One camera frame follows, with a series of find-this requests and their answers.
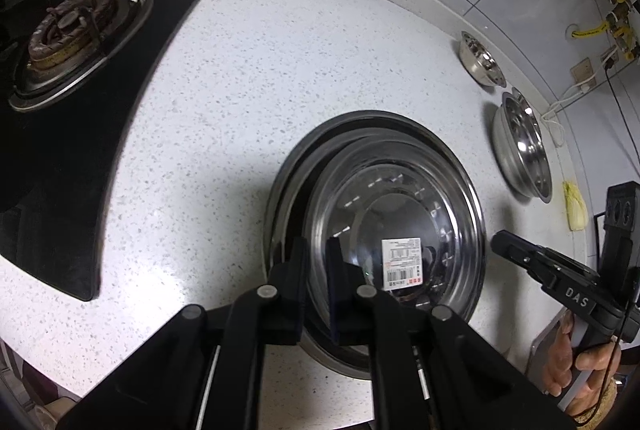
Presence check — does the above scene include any yellow gas hose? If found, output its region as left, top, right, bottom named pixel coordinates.
left=569, top=21, right=614, bottom=41

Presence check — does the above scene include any wall power socket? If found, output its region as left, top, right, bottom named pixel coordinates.
left=570, top=57, right=596, bottom=90

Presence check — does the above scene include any large steel plate with label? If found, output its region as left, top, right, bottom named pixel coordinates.
left=264, top=110, right=486, bottom=379

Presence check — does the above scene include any person right hand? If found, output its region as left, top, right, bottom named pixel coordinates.
left=542, top=312, right=622, bottom=402

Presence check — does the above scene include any black gas stove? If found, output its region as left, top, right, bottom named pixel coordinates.
left=1, top=0, right=198, bottom=301

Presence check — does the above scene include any black power cable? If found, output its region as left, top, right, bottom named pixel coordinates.
left=602, top=59, right=640, bottom=181

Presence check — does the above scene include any upper wall socket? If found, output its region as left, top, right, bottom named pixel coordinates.
left=601, top=46, right=620, bottom=72

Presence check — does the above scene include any small steel bowl back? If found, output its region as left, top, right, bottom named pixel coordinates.
left=458, top=31, right=506, bottom=88

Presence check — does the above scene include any small steel plate with label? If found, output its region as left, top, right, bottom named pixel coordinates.
left=304, top=134, right=486, bottom=320

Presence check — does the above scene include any large steel bowl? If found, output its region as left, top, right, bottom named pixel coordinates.
left=491, top=86, right=552, bottom=204

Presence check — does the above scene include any yellow cloth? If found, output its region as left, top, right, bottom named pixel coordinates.
left=563, top=181, right=588, bottom=232

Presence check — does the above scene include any white power cable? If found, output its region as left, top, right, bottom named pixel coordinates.
left=539, top=46, right=622, bottom=146

